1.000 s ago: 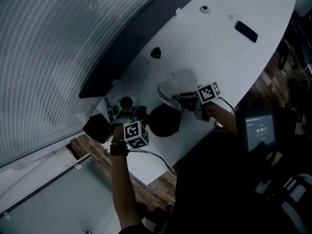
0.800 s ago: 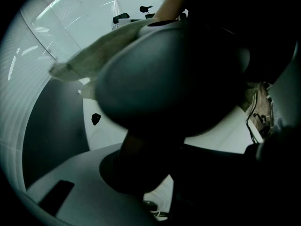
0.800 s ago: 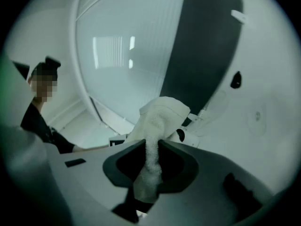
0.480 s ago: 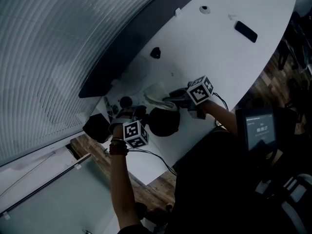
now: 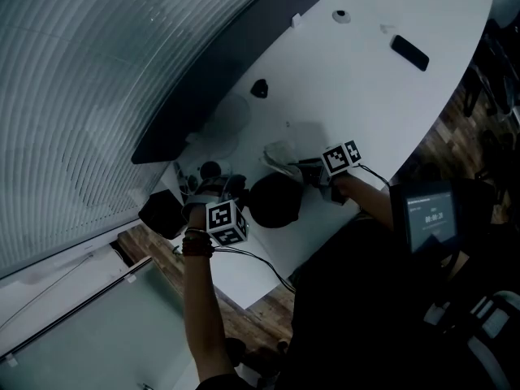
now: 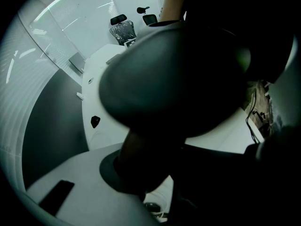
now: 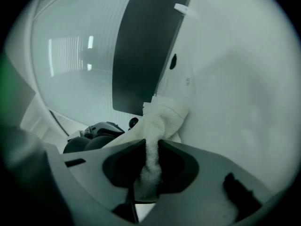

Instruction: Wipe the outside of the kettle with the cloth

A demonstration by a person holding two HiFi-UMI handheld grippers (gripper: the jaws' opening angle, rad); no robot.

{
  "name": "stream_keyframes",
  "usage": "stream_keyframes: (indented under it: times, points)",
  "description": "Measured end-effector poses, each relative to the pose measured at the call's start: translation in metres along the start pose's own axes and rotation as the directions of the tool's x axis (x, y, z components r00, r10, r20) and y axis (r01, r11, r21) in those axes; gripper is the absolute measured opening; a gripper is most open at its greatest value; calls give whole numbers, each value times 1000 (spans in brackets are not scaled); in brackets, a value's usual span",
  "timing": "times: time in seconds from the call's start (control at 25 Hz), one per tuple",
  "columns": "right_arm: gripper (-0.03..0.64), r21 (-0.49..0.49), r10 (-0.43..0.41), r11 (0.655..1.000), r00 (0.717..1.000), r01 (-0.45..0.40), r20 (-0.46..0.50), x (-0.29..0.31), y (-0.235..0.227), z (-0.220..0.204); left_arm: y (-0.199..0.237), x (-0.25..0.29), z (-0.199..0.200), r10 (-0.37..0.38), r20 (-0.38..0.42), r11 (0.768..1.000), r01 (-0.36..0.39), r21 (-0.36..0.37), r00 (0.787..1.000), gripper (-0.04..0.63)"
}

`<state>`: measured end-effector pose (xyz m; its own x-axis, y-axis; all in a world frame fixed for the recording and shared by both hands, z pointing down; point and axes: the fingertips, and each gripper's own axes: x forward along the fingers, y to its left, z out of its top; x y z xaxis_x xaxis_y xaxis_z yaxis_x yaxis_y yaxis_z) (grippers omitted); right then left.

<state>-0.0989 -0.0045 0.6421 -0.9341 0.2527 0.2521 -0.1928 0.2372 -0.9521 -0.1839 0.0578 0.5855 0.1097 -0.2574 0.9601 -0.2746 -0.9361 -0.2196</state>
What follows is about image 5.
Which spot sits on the person's right forearm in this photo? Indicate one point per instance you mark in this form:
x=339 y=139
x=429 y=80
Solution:
x=365 y=201

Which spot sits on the glass with utensils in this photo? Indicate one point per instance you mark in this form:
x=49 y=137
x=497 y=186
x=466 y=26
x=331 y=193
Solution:
x=191 y=181

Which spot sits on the black box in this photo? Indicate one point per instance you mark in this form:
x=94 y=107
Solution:
x=160 y=213

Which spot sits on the small black mount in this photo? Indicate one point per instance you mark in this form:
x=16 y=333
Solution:
x=259 y=88

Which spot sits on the black mesh office chair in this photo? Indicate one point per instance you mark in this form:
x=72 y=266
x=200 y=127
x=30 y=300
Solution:
x=495 y=79

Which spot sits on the frosted glass door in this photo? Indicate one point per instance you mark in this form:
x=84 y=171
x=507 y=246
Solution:
x=101 y=339

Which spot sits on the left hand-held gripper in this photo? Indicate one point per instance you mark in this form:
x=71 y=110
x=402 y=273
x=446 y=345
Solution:
x=223 y=222

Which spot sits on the grey white office chair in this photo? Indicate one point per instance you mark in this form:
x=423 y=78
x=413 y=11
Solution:
x=487 y=331

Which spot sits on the white cloth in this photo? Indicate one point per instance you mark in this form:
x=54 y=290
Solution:
x=280 y=157

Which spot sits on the small clear plastic piece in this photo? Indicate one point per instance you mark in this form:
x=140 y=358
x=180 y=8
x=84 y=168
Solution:
x=386 y=27

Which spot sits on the white round dome device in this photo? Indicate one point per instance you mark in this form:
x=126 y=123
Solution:
x=341 y=16

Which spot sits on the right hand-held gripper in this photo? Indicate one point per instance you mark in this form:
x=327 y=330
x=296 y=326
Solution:
x=339 y=159

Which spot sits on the person's left forearm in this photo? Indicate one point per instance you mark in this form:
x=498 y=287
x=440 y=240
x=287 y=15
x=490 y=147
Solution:
x=203 y=307

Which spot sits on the white panel bracket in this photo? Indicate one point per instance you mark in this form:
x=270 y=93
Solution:
x=296 y=20

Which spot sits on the dark desk partition panel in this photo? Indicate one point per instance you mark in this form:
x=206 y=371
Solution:
x=227 y=75

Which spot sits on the person's black clothing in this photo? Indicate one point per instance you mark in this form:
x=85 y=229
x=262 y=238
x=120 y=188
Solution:
x=365 y=307

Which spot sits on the black smartphone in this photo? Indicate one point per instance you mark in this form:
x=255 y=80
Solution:
x=409 y=53

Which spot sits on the black chair base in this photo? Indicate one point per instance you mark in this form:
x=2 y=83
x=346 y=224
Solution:
x=235 y=349

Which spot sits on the black tablet screen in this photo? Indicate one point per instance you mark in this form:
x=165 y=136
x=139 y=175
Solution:
x=431 y=219

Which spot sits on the round black white device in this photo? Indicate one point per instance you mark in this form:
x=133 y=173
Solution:
x=210 y=170

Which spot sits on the black teapot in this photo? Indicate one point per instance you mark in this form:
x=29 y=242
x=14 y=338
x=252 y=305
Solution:
x=276 y=201

